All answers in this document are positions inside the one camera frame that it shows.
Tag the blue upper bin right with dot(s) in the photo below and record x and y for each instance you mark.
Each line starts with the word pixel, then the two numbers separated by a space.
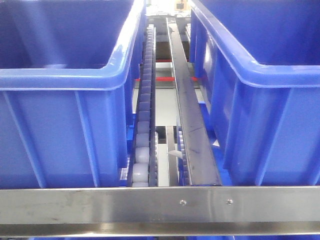
pixel 259 64

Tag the steel divider rail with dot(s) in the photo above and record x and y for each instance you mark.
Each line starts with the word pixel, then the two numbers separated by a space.
pixel 198 161

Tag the white roller track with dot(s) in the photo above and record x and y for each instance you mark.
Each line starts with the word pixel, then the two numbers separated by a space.
pixel 143 162

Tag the blue bin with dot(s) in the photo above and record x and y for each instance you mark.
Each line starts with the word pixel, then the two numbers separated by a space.
pixel 259 64
pixel 67 73

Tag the blue upper bin left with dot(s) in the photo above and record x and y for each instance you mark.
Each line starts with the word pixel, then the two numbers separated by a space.
pixel 67 73

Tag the steel target shelf rack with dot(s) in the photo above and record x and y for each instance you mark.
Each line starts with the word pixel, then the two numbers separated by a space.
pixel 160 211

